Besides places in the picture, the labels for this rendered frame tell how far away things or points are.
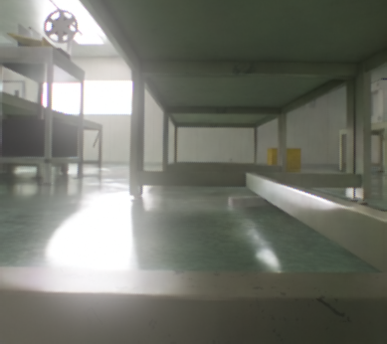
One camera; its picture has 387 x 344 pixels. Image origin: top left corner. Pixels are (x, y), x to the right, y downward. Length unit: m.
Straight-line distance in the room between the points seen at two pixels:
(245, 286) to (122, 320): 0.07
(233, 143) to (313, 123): 2.12
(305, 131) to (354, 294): 7.95
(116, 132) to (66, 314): 7.74
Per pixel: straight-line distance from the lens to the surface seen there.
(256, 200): 1.44
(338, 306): 0.21
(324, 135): 8.31
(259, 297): 0.19
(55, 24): 3.32
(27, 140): 2.71
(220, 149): 7.65
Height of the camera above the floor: 0.23
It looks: 1 degrees up
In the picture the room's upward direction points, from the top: 1 degrees clockwise
